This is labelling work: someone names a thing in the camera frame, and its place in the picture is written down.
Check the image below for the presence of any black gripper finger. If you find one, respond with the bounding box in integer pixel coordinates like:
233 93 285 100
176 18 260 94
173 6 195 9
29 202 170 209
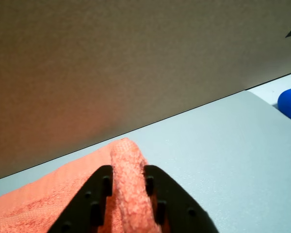
47 165 113 233
143 165 220 233

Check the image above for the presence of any orange terry towel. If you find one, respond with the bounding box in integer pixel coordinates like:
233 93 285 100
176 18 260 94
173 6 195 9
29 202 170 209
0 137 165 233

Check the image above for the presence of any grey table mat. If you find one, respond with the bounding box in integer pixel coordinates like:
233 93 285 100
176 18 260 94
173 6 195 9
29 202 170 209
0 91 291 233

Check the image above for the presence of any cardboard Business Monitor box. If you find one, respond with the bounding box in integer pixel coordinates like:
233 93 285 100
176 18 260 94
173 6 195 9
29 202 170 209
0 0 291 183

